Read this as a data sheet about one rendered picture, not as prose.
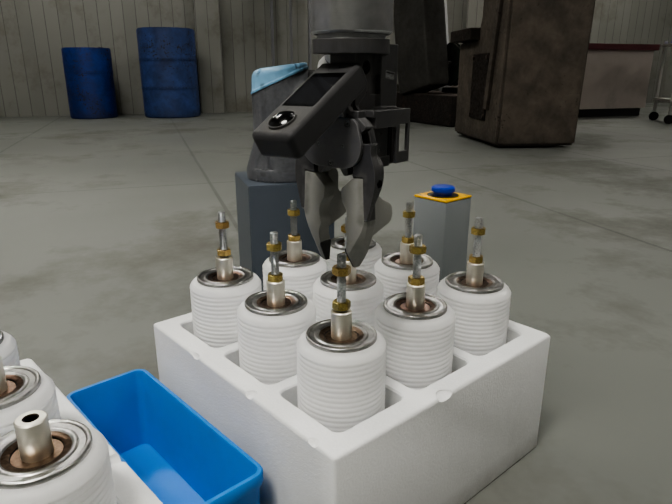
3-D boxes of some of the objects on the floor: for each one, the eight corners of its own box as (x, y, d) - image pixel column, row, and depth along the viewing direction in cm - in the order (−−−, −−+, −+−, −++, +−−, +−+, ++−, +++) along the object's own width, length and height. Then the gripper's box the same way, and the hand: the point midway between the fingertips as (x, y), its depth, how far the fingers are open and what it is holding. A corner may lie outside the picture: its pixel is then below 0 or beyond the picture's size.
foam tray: (164, 432, 85) (152, 323, 80) (353, 351, 110) (354, 263, 104) (334, 608, 57) (334, 459, 52) (537, 446, 82) (551, 334, 76)
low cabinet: (538, 105, 855) (544, 50, 831) (648, 115, 670) (660, 44, 646) (440, 108, 806) (444, 48, 782) (530, 119, 621) (538, 42, 597)
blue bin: (74, 472, 77) (61, 394, 73) (151, 437, 84) (142, 365, 80) (183, 622, 56) (172, 525, 52) (273, 560, 63) (269, 470, 59)
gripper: (431, 40, 52) (420, 258, 59) (339, 43, 59) (338, 239, 65) (377, 35, 46) (371, 281, 52) (281, 39, 53) (286, 257, 59)
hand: (336, 252), depth 56 cm, fingers open, 3 cm apart
